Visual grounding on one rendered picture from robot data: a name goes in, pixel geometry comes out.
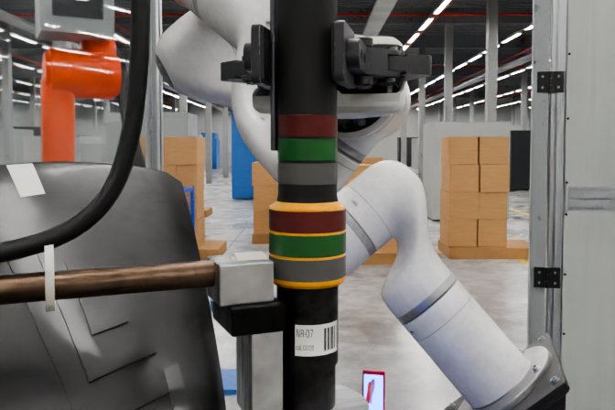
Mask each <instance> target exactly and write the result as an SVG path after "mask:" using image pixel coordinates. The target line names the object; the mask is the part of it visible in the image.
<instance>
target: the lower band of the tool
mask: <svg viewBox="0 0 615 410"><path fill-rule="evenodd" d="M269 209H271V210H281V211H334V210H344V209H346V206H345V205H344V204H342V203H341V202H339V201H336V202H328V203H287V202H279V201H276V202H274V203H273V204H271V205H270V206H269ZM269 232H271V233H274V234H280V235H289V236H326V235H335V234H341V233H344V232H346V230H344V231H342V232H330V233H310V234H305V233H285V232H273V231H271V230H269ZM269 254H270V253H269ZM345 254H346V253H345ZM345 254H342V255H338V256H332V257H323V258H292V257H283V256H277V255H273V254H270V255H271V256H273V257H275V258H279V259H286V260H297V261H318V260H329V259H336V258H340V257H342V256H344V255H345ZM344 280H345V276H344V277H342V278H341V279H337V280H333V281H327V282H314V283H301V282H288V281H282V280H278V279H274V284H275V285H277V286H281V287H286V288H294V289H321V288H329V287H334V286H338V285H340V284H341V283H342V282H343V281H344Z"/></svg>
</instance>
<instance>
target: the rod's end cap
mask: <svg viewBox="0 0 615 410"><path fill-rule="evenodd" d="M229 258H230V259H231V260H237V261H244V260H258V259H266V258H267V259H268V257H267V256H266V255H265V254H264V253H263V252H247V253H232V254H231V257H229Z"/></svg>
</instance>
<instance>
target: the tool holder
mask: <svg viewBox="0 0 615 410"><path fill-rule="evenodd" d="M229 257H231V255H230V254H226V255H213V256H208V257H207V258H206V261H208V260H215V261H214V267H215V284H214V286H209V287H206V293H207V295H208V296H209V297H210V298H211V299H212V300H213V317H214V319H215V320H216V321H217V322H218V323H219V324H220V325H221V326H222V327H223V328H224V329H225V330H226V331H227V332H228V333H229V334H230V335H231V336H232V337H236V389H237V404H238V405H239V406H240V407H241V408H242V410H284V409H283V331H285V330H286V304H285V303H283V302H282V301H280V300H279V299H277V298H276V297H274V262H273V261H271V260H269V259H267V258H266V259H258V260H244V261H237V260H231V259H230V258H229ZM331 410H369V404H368V402H367V400H366V399H365V398H364V397H363V396H362V395H361V394H359V393H358V392H356V391H354V390H352V389H351V388H348V387H346V386H343V385H339V384H336V404H335V406H334V407H333V408H332V409H331Z"/></svg>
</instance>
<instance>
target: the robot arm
mask: <svg viewBox="0 0 615 410"><path fill-rule="evenodd" d="M175 1H176V2H177V3H178V4H180V5H182V6H184V7H186V8H187V9H189V11H188V12H187V13H186V14H185V15H184V16H182V17H181V18H180V19H179V20H177V21H176V22H175V23H174V24H172V25H171V26H170V27H169V28H168V29H167V30H166V31H165V32H164V33H163V34H162V36H161V37H160V39H159V41H158V42H157V45H156V64H157V67H158V69H159V71H160V73H161V75H162V77H163V78H164V79H165V81H166V82H167V83H168V85H169V86H170V87H171V88H173V89H174V90H175V91H177V92H179V93H181V94H183V95H185V96H188V97H190V98H194V99H198V100H202V101H206V102H210V103H217V104H219V105H223V106H226V107H228V108H231V109H232V111H233V117H234V121H235V123H236V126H237V129H238V131H239V133H240V136H241V138H242V140H243V141H244V143H245V144H246V146H247V147H248V149H249V150H250V152H251V153H252V154H253V156H254V157H255V158H256V160H257V161H258V162H259V163H260V164H261V165H262V166H263V168H264V169H265V170H266V171H267V172H268V173H269V174H270V175H271V176H272V177H273V178H274V181H275V182H276V183H277V163H278V160H277V151H272V150H271V114H270V0H175ZM431 74H432V57H431V56H428V55H413V54H405V50H404V46H403V45H402V43H401V42H400V41H399V40H397V39H396V38H392V37H365V36H362V35H356V34H354V32H353V31H352V29H351V28H350V27H349V25H348V24H347V23H346V21H345V20H336V21H335V22H333V23H331V78H332V79H333V80H334V81H335V82H336V83H337V116H338V137H337V140H338V160H337V163H338V183H337V196H338V201H339V202H341V203H342V204H344V205H345V206H346V275H347V274H349V273H351V272H352V271H354V270H355V269H357V268H358V267H359V266H360V265H362V264H363V263H364V262H365V261H367V260H368V259H369V258H370V257H371V256H372V255H373V254H375V253H376V252H377V251H378V250H379V249H381V248H382V247H383V246H384V245H385V244H386V243H388V242H389V241H390V240H391V239H393V238H395V239H396V242H397V255H396V257H395V260H394V263H393V265H392V267H391V269H390V271H389V273H388V275H387V277H386V278H385V280H384V283H383V287H382V298H383V301H384V303H385V304H386V306H387V307H388V308H389V309H390V310H391V311H392V313H393V314H394V315H395V317H396V318H397V319H398V320H399V321H400V322H401V324H402V325H403V326H404V327H405V328H406V330H407V331H408V332H409V333H410V334H411V336H412V337H413V338H414V339H415V341H416V342H417V343H418V344H419V345H420V346H421V348H422V349H423V350H424V351H425V352H426V354H427V355H428V356H429V357H430V358H431V360H432V361H433V362H434V363H435V364H436V366H437V367H438V368H439V369H440V371H442V372H443V373H444V374H445V376H446V377H447V378H448V379H449V380H450V382H451V383H452V384H453V385H454V386H455V388H456V389H457V390H458V391H459V393H460V394H461V395H462V396H463V397H464V401H463V402H462V404H461V405H460V407H459V410H512V409H513V408H514V407H516V406H517V405H518V404H519V403H520V402H521V401H522V400H523V399H524V398H525V397H526V396H527V395H528V394H529V393H530V392H532V390H533V389H534V388H535V387H536V385H538V384H539V383H540V382H541V380H542V379H543V378H544V376H545V374H546V372H547V371H548V369H549V366H550V364H551V360H552V355H551V353H550V352H549V351H548V350H547V349H546V348H545V347H541V346H537V347H532V348H530V349H527V350H524V351H523V349H519V350H518V349H517V347H516V346H515V345H514V344H513V343H512V342H511V340H510V339H509V338H508V337H507V336H506V335H505V333H504V332H503V331H502V330H501V329H500V328H499V326H498V325H497V324H496V323H495V322H494V321H493V320H492V318H491V317H490V316H489V315H488V314H487V312H486V311H485V310H484V309H483V308H482V307H481V306H480V304H479V303H478V302H477V301H476V300H475V299H474V297H473V296H472V295H471V294H470V293H469V291H468V290H467V289H466V288H465V287H464V286H463V285H462V284H461V283H460V282H459V280H458V279H457V278H456V277H455V276H454V275H453V274H452V273H451V272H450V270H449V269H448V268H447V267H446V265H445V264H444V263H443V262H442V260H441V259H440V258H439V256H438V255H437V253H436V251H435V249H434V247H433V244H432V243H431V240H430V236H429V231H428V224H427V208H426V193H425V189H424V186H423V184H422V182H421V179H420V178H419V177H418V176H417V174H416V173H415V172H414V171H413V169H412V168H410V167H408V166H406V165H405V164H403V163H400V162H397V161H393V160H384V161H380V162H378V163H376V164H373V165H372V166H370V167H368V168H367V169H365V170H364V171H363V172H362V173H361V174H360V175H359V176H358V177H356V178H355V179H354V180H352V181H351V182H350V183H349V184H348V185H346V186H345V187H344V188H343V189H341V188H342V187H343V186H344V185H345V184H346V182H347V181H348V180H349V178H350V177H351V175H352V174H353V173H354V171H355V170H356V169H357V168H358V166H359V165H360V164H361V162H362V161H363V159H364V158H366V157H367V155H368V154H369V153H370V152H371V151H372V149H373V148H374V147H375V146H376V145H377V144H378V143H379V142H380V141H381V140H382V139H384V138H386V137H388V136H390V135H392V134H394V133H395V132H396V131H397V130H398V129H399V128H400V127H401V126H402V125H403V123H404V122H405V119H406V117H407V115H408V113H409V110H410V104H411V95H410V91H409V87H408V84H407V82H406V81H410V80H414V79H419V78H423V77H427V76H431Z"/></svg>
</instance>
